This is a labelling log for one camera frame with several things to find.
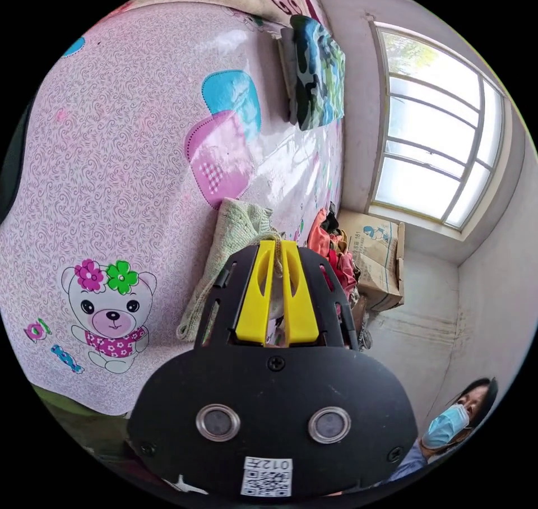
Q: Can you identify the pale green patterned knit sweater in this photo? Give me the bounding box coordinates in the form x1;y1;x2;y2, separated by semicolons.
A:
176;197;287;341

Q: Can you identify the person's body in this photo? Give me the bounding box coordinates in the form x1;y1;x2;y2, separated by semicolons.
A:
374;376;500;489

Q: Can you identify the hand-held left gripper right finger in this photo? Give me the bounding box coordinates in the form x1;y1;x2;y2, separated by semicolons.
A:
280;240;320;345

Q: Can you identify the heap of red and orange clothes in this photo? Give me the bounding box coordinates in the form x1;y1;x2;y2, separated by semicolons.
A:
307;202;362;304

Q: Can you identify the window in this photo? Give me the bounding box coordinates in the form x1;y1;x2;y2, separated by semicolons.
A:
368;21;512;240

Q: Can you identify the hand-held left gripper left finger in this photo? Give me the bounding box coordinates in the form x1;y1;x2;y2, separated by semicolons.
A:
235;240;276;347

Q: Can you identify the cardboard carton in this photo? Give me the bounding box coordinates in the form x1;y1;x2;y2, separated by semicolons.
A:
337;210;406;312

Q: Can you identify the bed with pink printed sheet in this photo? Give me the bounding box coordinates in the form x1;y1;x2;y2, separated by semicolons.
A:
0;0;345;417

